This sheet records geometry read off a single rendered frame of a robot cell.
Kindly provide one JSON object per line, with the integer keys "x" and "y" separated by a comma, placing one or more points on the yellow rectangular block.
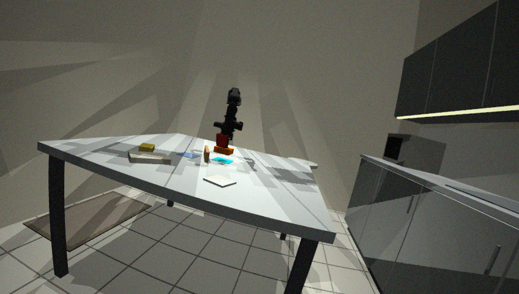
{"x": 146, "y": 147}

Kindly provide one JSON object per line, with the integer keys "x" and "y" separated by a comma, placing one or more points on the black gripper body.
{"x": 225, "y": 124}

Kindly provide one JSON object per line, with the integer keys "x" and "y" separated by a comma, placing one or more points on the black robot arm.
{"x": 234, "y": 97}

